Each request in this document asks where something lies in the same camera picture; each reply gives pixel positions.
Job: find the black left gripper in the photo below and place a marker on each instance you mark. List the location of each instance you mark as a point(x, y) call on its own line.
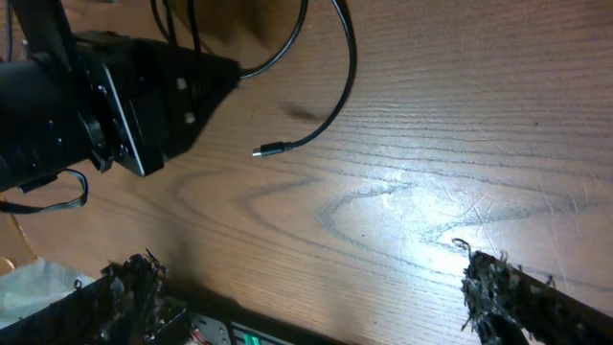
point(152, 98)

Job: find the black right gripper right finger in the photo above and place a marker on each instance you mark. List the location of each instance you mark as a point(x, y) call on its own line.
point(505, 305)

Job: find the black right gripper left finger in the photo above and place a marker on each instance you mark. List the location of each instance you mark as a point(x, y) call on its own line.
point(128, 305)

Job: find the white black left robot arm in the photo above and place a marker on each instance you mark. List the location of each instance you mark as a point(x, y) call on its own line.
point(48, 124)

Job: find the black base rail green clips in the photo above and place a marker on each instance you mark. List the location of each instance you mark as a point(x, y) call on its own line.
point(207, 317)

